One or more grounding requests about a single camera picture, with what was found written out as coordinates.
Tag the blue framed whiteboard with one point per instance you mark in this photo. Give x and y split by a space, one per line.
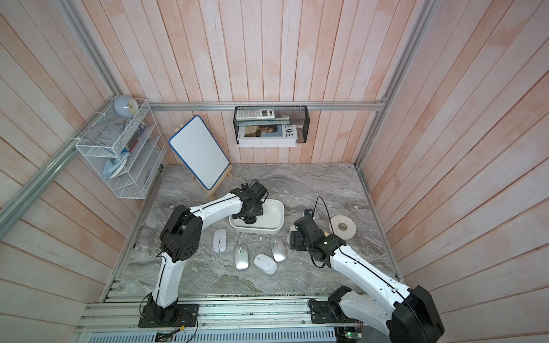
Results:
199 152

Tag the white plastic storage box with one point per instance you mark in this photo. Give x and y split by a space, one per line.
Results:
270 223

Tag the light blue iron object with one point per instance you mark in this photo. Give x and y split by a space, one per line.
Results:
115 165

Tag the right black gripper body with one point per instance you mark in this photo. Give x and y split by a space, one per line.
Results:
299 244

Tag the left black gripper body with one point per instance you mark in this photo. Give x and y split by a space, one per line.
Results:
256 210

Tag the white wire mesh shelf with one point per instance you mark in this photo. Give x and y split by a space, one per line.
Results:
108 135

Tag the white tape roll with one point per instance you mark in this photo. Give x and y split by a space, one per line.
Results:
343 227

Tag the white rounded mouse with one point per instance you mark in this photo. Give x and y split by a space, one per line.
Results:
278 249

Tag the silver mouse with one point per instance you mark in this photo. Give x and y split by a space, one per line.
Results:
241 257

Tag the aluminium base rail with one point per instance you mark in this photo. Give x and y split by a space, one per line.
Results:
122 314

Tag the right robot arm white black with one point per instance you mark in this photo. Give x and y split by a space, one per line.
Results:
390 307

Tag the grey book under calculator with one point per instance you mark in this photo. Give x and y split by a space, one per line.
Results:
262 122

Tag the black mesh wall basket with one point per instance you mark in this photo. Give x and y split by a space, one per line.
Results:
299 116

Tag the white ribbed mouse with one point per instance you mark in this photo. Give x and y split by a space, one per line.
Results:
265 263

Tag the white calculator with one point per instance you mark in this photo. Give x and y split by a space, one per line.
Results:
255 114

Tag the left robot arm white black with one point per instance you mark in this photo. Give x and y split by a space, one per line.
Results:
180 239

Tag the white magazine book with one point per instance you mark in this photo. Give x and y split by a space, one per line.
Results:
268 136

